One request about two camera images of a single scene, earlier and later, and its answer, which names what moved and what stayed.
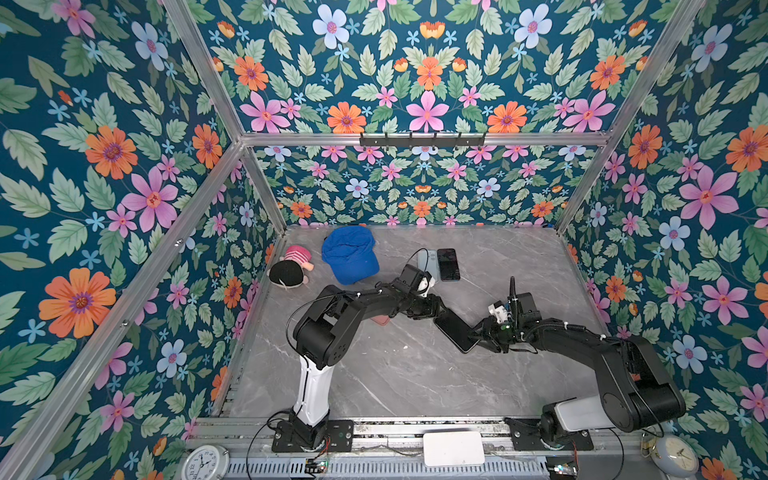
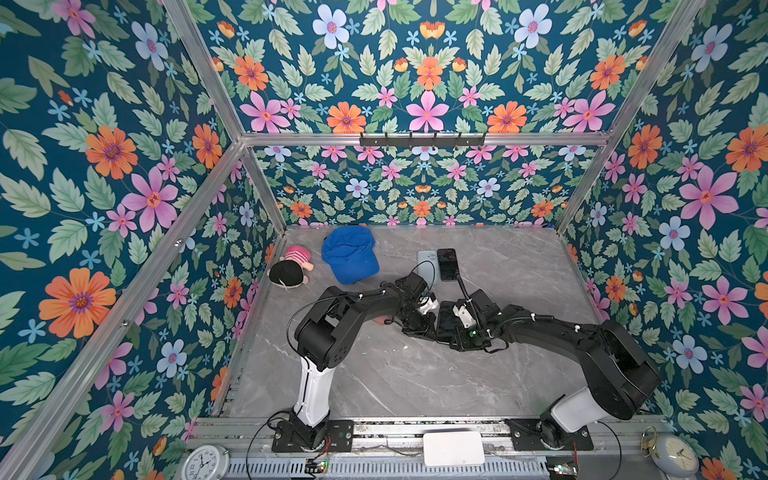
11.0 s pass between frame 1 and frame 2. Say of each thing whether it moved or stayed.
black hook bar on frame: stayed
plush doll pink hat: stayed
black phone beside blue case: stayed
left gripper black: moved
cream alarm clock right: stayed
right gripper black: moved
